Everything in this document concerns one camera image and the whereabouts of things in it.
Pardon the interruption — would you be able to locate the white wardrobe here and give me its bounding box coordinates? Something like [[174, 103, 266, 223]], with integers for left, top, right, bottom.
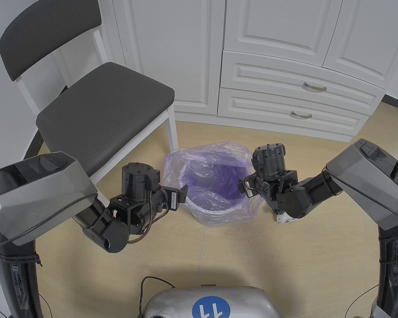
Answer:
[[33, 0, 398, 144]]

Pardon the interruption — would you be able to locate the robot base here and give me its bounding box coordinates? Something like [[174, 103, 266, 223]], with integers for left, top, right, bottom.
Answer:
[[143, 285, 282, 318]]

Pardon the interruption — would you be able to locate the white chair with grey cushions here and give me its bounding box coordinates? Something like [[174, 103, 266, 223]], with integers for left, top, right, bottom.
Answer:
[[0, 0, 180, 186]]

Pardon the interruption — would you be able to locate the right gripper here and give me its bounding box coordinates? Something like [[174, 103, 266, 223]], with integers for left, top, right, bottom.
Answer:
[[238, 177, 264, 201]]

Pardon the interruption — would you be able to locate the crumpled white printed paper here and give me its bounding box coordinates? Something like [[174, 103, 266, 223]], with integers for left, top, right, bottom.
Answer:
[[275, 211, 300, 225]]

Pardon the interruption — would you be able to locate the black cable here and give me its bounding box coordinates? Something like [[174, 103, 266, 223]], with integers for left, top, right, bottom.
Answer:
[[139, 276, 176, 318], [348, 284, 381, 318]]

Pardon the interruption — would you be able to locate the white trash bin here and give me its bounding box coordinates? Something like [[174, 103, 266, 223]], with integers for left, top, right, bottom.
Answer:
[[182, 191, 253, 226]]

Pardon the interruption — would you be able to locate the purple plastic bag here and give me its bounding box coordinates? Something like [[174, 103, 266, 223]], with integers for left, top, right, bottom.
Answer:
[[163, 140, 263, 226]]

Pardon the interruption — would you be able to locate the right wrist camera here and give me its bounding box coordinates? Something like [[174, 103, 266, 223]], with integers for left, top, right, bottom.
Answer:
[[253, 148, 264, 172]]

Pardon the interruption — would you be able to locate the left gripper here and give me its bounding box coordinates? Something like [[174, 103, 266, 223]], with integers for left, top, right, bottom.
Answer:
[[152, 184, 190, 215]]

